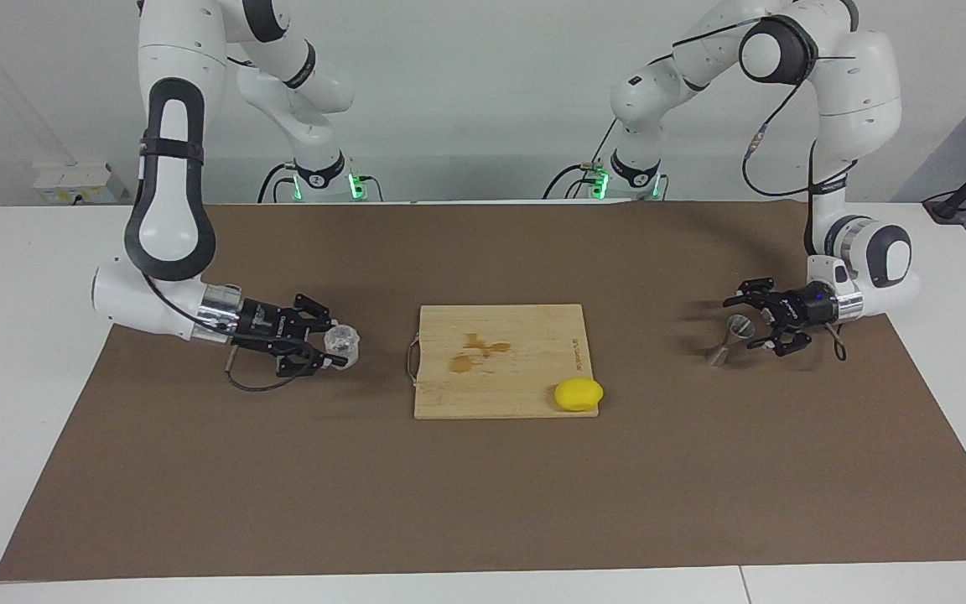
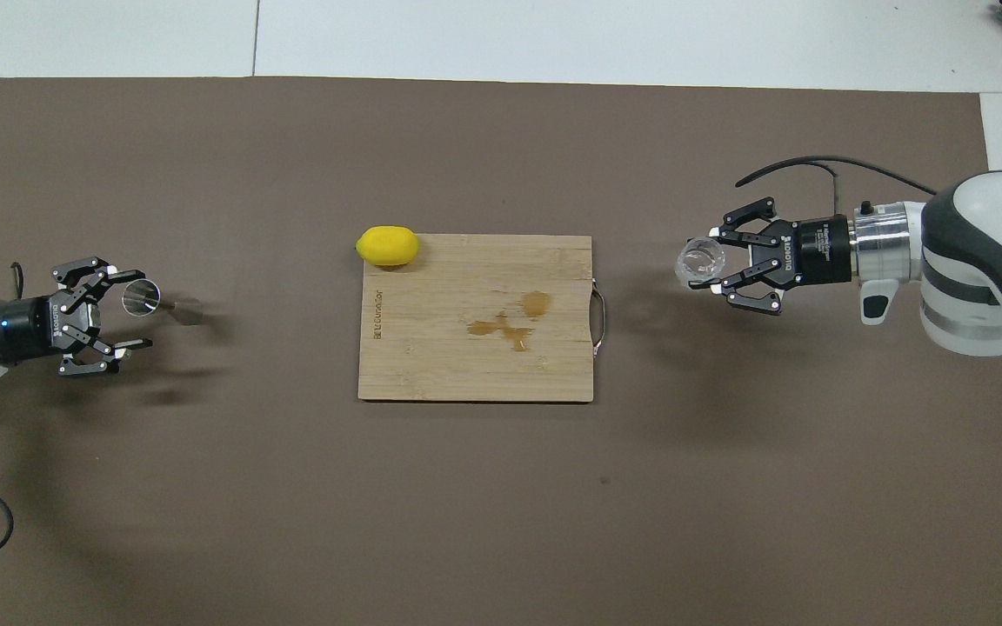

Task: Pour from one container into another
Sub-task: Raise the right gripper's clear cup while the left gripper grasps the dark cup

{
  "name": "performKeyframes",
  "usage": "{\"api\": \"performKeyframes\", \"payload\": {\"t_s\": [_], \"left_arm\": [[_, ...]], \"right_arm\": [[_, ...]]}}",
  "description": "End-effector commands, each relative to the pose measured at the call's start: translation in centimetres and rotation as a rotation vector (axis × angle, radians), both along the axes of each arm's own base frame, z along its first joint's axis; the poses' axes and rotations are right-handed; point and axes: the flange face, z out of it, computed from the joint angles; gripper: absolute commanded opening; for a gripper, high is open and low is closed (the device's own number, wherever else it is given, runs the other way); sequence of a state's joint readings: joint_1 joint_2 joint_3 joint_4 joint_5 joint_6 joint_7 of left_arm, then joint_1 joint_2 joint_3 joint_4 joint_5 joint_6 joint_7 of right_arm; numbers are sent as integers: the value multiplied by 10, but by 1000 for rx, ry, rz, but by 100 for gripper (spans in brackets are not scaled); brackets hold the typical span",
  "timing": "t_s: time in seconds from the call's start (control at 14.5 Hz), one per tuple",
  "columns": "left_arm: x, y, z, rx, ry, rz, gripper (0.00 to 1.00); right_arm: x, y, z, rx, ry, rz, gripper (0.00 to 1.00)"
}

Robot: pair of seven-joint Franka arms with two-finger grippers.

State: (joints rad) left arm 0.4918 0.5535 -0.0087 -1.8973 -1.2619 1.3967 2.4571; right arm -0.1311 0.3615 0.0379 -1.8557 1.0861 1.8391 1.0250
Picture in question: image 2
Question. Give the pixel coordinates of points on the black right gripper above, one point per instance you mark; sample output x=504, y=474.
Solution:
x=814, y=250

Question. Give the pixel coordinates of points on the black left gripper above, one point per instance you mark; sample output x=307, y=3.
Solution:
x=27, y=329

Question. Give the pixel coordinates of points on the clear glass cup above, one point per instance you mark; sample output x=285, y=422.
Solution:
x=701, y=263

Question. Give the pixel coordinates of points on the steel double jigger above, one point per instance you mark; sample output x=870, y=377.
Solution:
x=179, y=307

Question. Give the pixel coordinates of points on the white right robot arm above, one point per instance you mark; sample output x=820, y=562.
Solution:
x=979, y=278

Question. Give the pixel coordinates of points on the yellow lemon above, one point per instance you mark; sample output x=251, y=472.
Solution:
x=388, y=245

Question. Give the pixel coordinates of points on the bamboo cutting board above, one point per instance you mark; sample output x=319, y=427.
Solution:
x=449, y=348

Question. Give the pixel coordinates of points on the brown table mat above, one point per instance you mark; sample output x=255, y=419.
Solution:
x=466, y=504

